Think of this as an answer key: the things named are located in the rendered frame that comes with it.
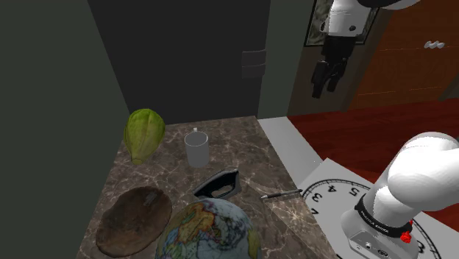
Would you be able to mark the coloured world globe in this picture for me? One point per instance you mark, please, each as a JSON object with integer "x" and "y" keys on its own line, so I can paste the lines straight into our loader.
{"x": 208, "y": 233}

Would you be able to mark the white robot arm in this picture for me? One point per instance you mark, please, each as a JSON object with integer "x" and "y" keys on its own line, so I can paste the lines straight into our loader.
{"x": 412, "y": 179}

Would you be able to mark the green cabbage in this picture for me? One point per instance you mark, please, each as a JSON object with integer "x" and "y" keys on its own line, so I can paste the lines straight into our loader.
{"x": 144, "y": 134}

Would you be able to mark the black flat iron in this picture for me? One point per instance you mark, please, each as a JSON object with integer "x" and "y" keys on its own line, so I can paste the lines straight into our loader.
{"x": 229, "y": 179}

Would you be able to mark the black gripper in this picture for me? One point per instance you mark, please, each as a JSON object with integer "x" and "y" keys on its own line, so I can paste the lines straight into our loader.
{"x": 339, "y": 48}

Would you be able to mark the brown wooden door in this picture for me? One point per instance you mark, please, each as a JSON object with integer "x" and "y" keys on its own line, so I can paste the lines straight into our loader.
{"x": 401, "y": 71}

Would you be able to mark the grey mug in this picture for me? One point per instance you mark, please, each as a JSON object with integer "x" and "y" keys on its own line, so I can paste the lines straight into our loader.
{"x": 197, "y": 154}

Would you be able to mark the dark pen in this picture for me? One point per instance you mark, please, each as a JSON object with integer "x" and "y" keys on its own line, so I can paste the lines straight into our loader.
{"x": 279, "y": 194}

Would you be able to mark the dark framed wall picture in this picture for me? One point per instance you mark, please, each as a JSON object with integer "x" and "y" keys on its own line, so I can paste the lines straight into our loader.
{"x": 312, "y": 28}

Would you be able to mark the brown flat round bread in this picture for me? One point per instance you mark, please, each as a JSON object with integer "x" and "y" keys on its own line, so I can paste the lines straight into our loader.
{"x": 132, "y": 222}

